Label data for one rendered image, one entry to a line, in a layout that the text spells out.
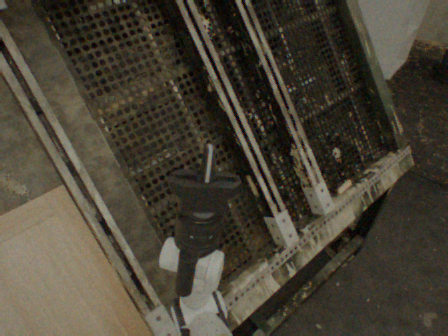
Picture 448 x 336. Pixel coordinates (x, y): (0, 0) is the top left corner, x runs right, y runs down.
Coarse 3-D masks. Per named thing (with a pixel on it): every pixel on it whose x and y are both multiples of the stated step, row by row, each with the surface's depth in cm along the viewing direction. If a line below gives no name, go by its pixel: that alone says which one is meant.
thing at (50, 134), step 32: (0, 0) 81; (0, 32) 84; (0, 64) 83; (32, 96) 90; (32, 128) 90; (64, 160) 93; (96, 192) 94; (96, 224) 93; (128, 256) 97; (128, 288) 97; (160, 320) 101
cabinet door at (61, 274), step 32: (64, 192) 94; (0, 224) 87; (32, 224) 90; (64, 224) 94; (0, 256) 87; (32, 256) 90; (64, 256) 94; (96, 256) 98; (0, 288) 86; (32, 288) 90; (64, 288) 94; (96, 288) 98; (0, 320) 86; (32, 320) 90; (64, 320) 93; (96, 320) 98; (128, 320) 102
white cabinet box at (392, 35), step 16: (368, 0) 357; (384, 0) 348; (400, 0) 339; (416, 0) 330; (368, 16) 366; (384, 16) 356; (400, 16) 347; (416, 16) 388; (384, 32) 365; (400, 32) 355; (416, 32) 397; (384, 48) 374; (400, 48) 417; (384, 64) 383; (400, 64) 414
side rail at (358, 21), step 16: (336, 0) 156; (352, 0) 155; (352, 16) 154; (336, 32) 164; (352, 32) 158; (368, 32) 160; (368, 48) 159; (352, 64) 165; (368, 64) 159; (368, 80) 163; (384, 80) 164; (384, 96) 164; (368, 112) 171; (384, 112) 164; (384, 128) 168; (400, 128) 169; (400, 144) 169
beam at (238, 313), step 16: (384, 160) 164; (400, 160) 168; (368, 176) 155; (384, 176) 161; (400, 176) 168; (352, 192) 149; (368, 192) 155; (352, 208) 149; (304, 224) 139; (336, 224) 144; (320, 240) 139; (272, 256) 127; (304, 256) 134; (256, 272) 122; (288, 272) 129; (224, 288) 120; (256, 288) 122; (272, 288) 125; (240, 304) 118; (256, 304) 122; (240, 320) 118
